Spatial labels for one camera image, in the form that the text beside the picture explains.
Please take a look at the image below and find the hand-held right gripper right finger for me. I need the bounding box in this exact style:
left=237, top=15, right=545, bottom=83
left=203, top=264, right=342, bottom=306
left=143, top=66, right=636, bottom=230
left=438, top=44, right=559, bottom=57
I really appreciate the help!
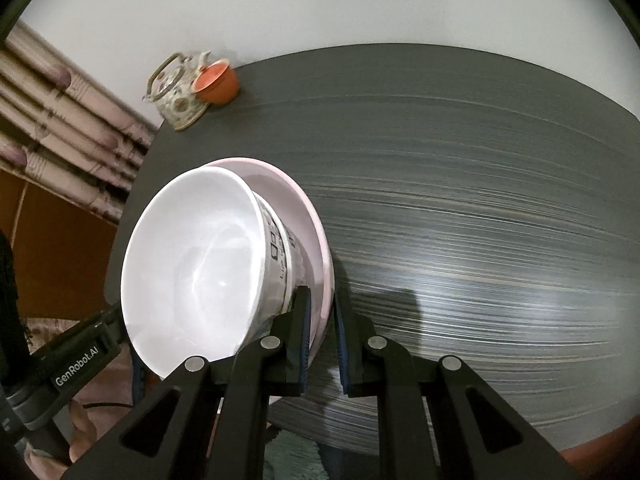
left=334, top=287, right=581, bottom=480

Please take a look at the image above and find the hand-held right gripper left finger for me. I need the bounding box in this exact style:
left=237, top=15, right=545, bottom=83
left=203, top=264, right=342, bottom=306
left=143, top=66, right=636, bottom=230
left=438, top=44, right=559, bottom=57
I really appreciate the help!
left=60, top=285, right=313, bottom=480

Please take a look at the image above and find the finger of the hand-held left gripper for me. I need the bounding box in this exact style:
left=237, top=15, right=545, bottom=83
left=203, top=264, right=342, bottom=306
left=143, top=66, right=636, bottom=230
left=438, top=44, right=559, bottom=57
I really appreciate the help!
left=90, top=300, right=127, bottom=335

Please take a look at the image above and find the white bowl pink base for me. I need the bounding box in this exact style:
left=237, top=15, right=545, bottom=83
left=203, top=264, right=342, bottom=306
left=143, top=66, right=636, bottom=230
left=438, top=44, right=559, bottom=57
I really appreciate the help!
left=121, top=167, right=308, bottom=381

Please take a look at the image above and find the large pink bowl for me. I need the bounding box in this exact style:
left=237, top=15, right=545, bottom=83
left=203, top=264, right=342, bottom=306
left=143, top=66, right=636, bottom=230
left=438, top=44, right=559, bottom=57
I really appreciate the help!
left=200, top=157, right=335, bottom=376

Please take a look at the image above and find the person's left hand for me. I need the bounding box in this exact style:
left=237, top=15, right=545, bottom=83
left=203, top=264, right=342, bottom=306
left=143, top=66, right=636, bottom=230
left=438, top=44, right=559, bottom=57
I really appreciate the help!
left=27, top=399, right=99, bottom=480

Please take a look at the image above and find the green shaggy rug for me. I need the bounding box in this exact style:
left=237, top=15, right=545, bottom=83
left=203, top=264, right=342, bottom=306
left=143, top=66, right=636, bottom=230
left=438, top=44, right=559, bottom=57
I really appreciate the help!
left=264, top=427, right=328, bottom=480

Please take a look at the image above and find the patterned beige curtain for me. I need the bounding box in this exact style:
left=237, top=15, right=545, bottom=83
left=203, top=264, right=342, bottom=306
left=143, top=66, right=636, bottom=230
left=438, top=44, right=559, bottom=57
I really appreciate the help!
left=0, top=20, right=156, bottom=223

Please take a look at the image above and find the floral ceramic teapot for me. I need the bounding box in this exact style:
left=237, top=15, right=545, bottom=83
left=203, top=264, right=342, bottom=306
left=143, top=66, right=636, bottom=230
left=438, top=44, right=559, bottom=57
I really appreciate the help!
left=142, top=51, right=213, bottom=132

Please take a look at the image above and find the orange lidded cup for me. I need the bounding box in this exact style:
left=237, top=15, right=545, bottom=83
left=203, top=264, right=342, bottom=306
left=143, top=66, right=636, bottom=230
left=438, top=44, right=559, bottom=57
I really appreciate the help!
left=192, top=59, right=240, bottom=107

